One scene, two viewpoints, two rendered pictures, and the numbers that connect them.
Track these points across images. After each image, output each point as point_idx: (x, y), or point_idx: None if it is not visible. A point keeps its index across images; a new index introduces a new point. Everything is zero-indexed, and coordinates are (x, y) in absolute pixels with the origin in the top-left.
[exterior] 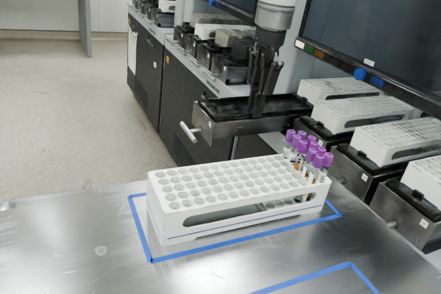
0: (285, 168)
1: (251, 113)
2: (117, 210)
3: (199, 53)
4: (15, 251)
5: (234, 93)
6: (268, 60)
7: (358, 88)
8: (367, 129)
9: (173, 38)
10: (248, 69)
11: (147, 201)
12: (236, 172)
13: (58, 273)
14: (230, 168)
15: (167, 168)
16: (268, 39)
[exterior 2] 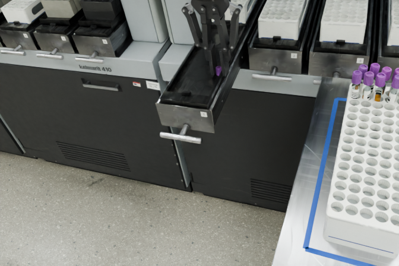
0: (374, 108)
1: (221, 73)
2: None
3: (43, 41)
4: None
5: (138, 60)
6: (222, 11)
7: None
8: (328, 18)
9: None
10: (191, 32)
11: (333, 237)
12: (363, 145)
13: None
14: (353, 145)
15: (329, 195)
16: None
